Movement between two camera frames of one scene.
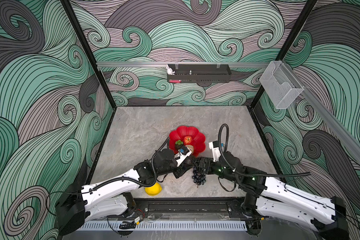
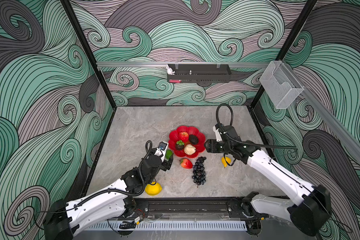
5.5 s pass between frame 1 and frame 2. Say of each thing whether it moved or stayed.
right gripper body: moved
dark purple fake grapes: stayed
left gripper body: moved
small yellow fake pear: moved
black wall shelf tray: stayed
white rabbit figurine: stayed
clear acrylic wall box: stayed
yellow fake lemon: stayed
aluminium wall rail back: stayed
